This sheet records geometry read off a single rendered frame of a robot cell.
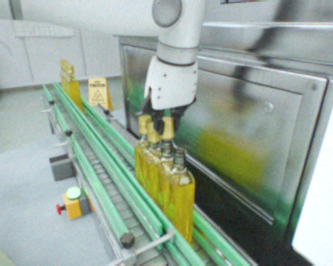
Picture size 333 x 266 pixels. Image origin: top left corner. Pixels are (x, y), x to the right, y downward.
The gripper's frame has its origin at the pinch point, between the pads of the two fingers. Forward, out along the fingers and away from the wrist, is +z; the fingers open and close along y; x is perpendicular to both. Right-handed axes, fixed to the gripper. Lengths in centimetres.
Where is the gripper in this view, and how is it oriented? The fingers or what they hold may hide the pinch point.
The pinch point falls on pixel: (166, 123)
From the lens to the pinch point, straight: 54.7
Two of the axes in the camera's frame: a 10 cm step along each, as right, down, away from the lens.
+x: 4.9, 5.7, -6.6
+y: -8.6, 2.1, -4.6
